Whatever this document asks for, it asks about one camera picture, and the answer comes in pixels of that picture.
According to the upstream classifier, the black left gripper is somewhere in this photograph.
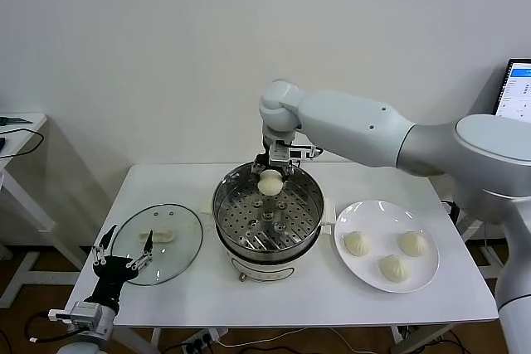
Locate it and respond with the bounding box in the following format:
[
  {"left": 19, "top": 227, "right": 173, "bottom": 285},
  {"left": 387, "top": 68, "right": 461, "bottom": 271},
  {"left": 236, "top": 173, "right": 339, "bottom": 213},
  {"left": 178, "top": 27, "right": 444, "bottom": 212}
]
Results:
[{"left": 85, "top": 224, "right": 155, "bottom": 308}]

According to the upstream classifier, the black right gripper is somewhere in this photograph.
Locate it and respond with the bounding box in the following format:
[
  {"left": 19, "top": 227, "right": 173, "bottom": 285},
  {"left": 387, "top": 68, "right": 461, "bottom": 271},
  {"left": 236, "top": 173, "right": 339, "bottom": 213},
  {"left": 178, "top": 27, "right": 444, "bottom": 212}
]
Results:
[{"left": 250, "top": 154, "right": 295, "bottom": 184}]

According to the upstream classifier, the white steamed baozi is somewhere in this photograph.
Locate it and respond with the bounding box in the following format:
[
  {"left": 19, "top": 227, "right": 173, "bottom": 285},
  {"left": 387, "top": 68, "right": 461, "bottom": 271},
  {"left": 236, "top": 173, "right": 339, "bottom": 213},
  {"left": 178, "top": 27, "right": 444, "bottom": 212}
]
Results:
[
  {"left": 378, "top": 255, "right": 412, "bottom": 283},
  {"left": 342, "top": 230, "right": 372, "bottom": 257},
  {"left": 398, "top": 230, "right": 429, "bottom": 257},
  {"left": 257, "top": 169, "right": 285, "bottom": 196}
]

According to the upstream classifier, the round glass lid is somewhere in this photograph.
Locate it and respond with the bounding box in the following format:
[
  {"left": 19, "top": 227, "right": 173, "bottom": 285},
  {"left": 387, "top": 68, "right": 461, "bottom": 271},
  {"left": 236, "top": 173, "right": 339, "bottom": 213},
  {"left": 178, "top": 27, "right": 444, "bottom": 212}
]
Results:
[{"left": 110, "top": 203, "right": 204, "bottom": 287}]

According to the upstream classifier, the steel perforated steamer basket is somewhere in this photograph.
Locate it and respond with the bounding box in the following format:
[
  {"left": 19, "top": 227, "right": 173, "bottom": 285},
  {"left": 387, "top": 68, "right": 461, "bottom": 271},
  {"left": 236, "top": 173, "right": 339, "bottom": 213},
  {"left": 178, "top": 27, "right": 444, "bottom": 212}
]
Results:
[{"left": 202, "top": 161, "right": 335, "bottom": 258}]

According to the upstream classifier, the white round plate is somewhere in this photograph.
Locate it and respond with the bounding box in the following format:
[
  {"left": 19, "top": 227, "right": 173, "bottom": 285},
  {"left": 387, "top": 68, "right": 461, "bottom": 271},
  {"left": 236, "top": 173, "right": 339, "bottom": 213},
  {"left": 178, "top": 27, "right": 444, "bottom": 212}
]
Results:
[{"left": 333, "top": 200, "right": 440, "bottom": 293}]

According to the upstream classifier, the white power strip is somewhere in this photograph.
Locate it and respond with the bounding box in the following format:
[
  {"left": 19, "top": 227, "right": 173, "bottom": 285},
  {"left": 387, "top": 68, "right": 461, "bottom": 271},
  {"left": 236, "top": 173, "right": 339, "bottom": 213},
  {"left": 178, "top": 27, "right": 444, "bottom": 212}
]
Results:
[{"left": 180, "top": 327, "right": 229, "bottom": 352}]

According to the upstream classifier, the white side desk with laptop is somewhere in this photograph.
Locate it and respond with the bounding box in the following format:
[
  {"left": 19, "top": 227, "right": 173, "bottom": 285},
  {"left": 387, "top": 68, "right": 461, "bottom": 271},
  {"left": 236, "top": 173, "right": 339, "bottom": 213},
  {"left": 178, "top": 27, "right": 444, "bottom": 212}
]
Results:
[{"left": 455, "top": 200, "right": 507, "bottom": 284}]

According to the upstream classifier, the grey open laptop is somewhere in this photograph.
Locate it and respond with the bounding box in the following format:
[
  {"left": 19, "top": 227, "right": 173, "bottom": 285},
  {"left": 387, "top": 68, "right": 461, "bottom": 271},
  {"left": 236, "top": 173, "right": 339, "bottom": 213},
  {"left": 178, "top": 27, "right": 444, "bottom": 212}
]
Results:
[{"left": 493, "top": 58, "right": 531, "bottom": 119}]

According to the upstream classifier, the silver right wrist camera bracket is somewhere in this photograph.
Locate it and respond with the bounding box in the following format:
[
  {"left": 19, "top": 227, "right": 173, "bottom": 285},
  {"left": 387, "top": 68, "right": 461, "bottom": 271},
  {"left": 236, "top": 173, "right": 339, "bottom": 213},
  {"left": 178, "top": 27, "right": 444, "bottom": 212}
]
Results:
[{"left": 267, "top": 143, "right": 323, "bottom": 164}]

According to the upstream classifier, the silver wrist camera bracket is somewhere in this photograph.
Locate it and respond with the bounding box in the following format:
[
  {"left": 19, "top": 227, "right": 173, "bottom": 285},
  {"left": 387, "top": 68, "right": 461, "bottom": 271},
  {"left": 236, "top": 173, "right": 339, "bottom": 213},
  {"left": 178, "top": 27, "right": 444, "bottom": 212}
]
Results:
[
  {"left": 267, "top": 143, "right": 323, "bottom": 164},
  {"left": 48, "top": 302, "right": 104, "bottom": 332}
]

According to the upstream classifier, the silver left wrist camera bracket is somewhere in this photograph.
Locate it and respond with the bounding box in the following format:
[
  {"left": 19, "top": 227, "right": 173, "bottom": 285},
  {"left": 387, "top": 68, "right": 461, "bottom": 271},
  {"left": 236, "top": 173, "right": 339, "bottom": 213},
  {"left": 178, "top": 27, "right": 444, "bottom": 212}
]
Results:
[{"left": 48, "top": 302, "right": 104, "bottom": 332}]

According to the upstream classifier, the white side desk with cable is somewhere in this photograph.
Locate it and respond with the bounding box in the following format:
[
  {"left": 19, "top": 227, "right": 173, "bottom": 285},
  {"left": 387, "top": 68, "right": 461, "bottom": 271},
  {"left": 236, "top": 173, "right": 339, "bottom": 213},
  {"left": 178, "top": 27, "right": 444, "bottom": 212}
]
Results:
[{"left": 0, "top": 113, "right": 90, "bottom": 310}]

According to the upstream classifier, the black desk cable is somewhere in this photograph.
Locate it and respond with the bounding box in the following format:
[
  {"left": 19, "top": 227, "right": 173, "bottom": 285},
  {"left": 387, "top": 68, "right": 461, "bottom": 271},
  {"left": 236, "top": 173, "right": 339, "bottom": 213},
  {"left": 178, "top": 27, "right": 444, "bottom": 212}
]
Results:
[{"left": 0, "top": 128, "right": 45, "bottom": 161}]

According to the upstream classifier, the black and white charger cable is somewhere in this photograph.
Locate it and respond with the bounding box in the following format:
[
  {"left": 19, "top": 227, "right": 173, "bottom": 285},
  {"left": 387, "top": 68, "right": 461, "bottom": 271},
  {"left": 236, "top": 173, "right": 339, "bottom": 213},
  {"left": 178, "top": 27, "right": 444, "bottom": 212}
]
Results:
[{"left": 441, "top": 198, "right": 462, "bottom": 222}]

